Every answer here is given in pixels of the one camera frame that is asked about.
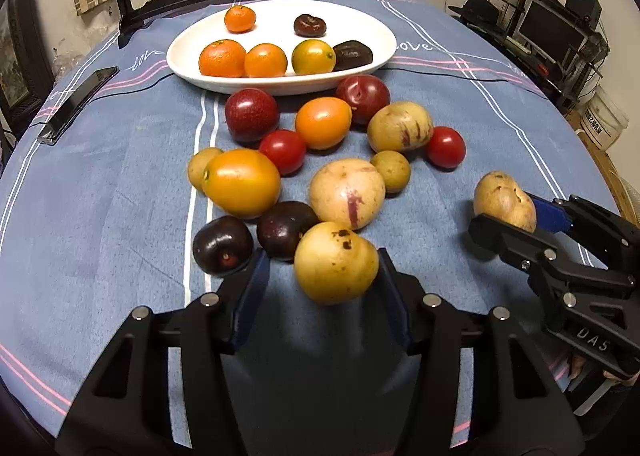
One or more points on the black speaker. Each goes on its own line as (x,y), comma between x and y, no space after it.
(582,3)

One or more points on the green-orange mandarin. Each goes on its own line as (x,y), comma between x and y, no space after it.
(313,57)

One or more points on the red cherry tomato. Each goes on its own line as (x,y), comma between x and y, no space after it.
(445,147)
(282,151)

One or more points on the large yellow-orange tomato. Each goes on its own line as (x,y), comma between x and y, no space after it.
(241,182)

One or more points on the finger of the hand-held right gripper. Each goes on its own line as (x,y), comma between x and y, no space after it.
(550,216)
(505,243)

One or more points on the purple-streaked pepino melon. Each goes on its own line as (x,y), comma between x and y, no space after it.
(347,193)

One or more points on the person's right hand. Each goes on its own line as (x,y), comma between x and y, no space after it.
(576,367)

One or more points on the orange mandarin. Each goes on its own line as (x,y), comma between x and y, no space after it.
(240,18)
(222,58)
(265,60)

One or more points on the small yellow-green fruit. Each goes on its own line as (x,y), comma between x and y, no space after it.
(199,166)
(391,171)

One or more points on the dark red plum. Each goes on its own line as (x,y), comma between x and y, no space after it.
(362,98)
(251,115)

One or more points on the orange tomato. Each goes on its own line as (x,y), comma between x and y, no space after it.
(323,122)

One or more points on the black smartphone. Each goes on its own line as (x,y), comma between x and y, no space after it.
(75,103)

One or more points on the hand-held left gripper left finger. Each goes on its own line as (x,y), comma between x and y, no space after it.
(250,291)

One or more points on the dark wood framed picture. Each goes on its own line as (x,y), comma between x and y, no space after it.
(15,71)

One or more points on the brown-spotted pepino melon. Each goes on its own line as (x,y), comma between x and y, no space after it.
(505,201)
(335,262)

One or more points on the computer monitor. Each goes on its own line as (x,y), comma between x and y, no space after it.
(547,31)

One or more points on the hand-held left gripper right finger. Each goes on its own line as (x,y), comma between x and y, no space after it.
(395,301)

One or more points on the white oval plate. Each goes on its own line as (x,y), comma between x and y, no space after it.
(272,26)

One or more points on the black hat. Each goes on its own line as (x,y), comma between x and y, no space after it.
(477,8)

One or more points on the yellow potato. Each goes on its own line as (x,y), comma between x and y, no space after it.
(400,126)

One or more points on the dark purple plum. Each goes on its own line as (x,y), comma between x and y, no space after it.
(280,228)
(222,245)

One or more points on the black metal rack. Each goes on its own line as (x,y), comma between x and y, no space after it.
(560,86)

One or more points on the white plastic bucket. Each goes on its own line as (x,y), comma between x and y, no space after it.
(605,118)

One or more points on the wrinkled dark passion fruit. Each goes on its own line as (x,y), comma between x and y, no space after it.
(310,25)
(352,55)

